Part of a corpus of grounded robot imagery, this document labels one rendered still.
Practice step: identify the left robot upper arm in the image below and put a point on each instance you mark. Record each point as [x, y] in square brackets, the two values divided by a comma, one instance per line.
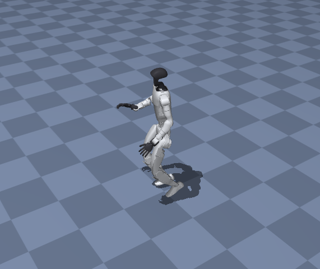
[165, 104]

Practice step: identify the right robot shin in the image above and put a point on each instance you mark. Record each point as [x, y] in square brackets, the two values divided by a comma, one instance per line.
[149, 165]

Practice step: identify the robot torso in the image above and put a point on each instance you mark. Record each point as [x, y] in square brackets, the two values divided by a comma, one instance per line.
[158, 109]

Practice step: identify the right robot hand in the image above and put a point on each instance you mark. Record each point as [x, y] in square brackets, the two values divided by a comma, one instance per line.
[132, 106]

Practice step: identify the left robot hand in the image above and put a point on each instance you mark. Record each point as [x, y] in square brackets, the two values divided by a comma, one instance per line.
[148, 147]

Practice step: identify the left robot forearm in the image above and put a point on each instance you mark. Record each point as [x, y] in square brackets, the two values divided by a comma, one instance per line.
[164, 130]

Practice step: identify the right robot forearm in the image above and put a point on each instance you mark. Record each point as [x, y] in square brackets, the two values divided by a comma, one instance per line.
[143, 104]

